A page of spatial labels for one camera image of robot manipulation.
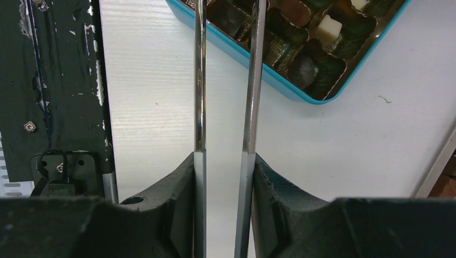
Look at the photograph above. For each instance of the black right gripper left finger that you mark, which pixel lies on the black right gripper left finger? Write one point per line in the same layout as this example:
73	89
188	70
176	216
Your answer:
156	222

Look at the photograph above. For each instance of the steel tray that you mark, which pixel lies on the steel tray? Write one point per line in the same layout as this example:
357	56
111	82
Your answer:
437	167

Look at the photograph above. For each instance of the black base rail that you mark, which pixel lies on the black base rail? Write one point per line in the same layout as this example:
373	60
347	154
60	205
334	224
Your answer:
54	97

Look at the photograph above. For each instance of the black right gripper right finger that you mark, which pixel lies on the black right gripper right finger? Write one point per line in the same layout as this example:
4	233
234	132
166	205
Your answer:
290	222

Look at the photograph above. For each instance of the teal chocolate box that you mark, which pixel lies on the teal chocolate box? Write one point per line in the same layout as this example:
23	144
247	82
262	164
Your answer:
300	61

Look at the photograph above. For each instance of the steel serving tongs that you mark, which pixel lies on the steel serving tongs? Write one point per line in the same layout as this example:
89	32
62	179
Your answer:
250	130

